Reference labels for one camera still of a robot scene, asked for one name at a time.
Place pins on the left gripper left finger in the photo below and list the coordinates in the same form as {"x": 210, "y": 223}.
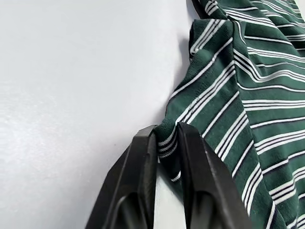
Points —
{"x": 133, "y": 176}

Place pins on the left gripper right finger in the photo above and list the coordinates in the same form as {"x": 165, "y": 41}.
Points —
{"x": 207, "y": 181}

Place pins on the green white striped T-shirt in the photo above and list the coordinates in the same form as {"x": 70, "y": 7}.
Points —
{"x": 250, "y": 95}

